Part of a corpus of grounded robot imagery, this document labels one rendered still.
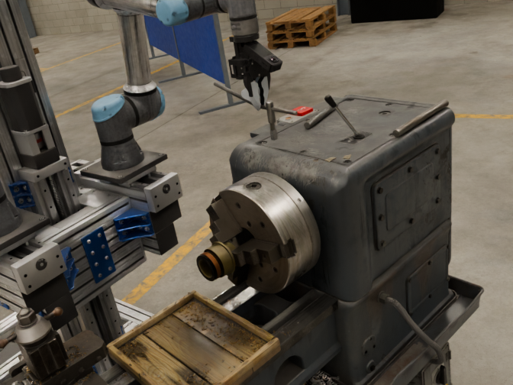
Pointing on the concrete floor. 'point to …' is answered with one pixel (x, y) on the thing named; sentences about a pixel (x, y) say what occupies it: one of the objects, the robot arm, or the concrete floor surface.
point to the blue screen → (192, 49)
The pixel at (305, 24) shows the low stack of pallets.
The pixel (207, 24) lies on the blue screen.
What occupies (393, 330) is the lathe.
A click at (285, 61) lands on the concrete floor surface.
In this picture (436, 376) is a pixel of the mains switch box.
